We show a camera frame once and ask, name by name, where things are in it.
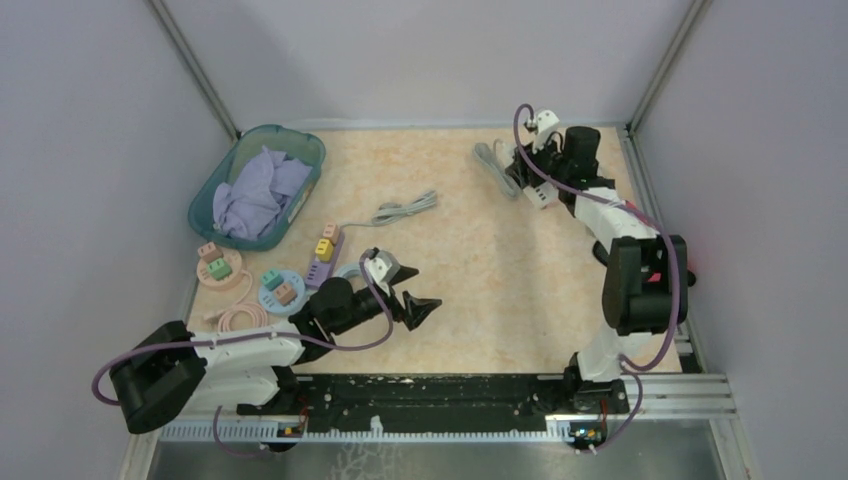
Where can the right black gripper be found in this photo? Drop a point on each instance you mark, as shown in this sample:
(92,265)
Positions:
(523,171)

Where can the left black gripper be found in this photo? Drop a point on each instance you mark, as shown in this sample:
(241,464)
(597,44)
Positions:
(416,309)

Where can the white power strip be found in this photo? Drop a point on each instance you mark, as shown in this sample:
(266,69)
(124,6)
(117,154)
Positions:
(542,196)

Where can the purple power strip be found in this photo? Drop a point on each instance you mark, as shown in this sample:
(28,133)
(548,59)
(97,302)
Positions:
(318,272)

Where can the yellow plug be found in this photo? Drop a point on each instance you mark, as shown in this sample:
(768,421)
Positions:
(324,250)

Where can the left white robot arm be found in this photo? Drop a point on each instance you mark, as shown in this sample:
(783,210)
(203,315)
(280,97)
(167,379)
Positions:
(174,372)

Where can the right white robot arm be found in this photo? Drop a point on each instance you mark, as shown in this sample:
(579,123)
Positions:
(644,291)

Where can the brown plug on blue socket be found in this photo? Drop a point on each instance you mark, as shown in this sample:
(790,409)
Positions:
(285,294)

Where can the pink round socket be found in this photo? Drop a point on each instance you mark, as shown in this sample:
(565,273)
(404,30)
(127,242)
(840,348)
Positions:
(236,261)

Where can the red and black cloth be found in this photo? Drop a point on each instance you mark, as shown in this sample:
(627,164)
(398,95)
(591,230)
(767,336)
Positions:
(601,255)

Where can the purple cloth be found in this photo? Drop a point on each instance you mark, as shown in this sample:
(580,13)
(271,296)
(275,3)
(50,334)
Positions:
(252,205)

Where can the teal plastic basin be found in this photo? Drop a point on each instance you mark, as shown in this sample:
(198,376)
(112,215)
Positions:
(306,147)

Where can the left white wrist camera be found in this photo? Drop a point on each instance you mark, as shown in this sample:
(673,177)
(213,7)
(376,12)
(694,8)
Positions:
(383,263)

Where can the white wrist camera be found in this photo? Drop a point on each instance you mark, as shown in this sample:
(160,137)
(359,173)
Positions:
(383,263)
(543,125)

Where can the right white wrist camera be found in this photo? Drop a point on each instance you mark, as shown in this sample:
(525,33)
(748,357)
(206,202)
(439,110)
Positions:
(543,125)

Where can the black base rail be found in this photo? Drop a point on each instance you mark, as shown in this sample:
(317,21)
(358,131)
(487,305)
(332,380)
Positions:
(440,404)

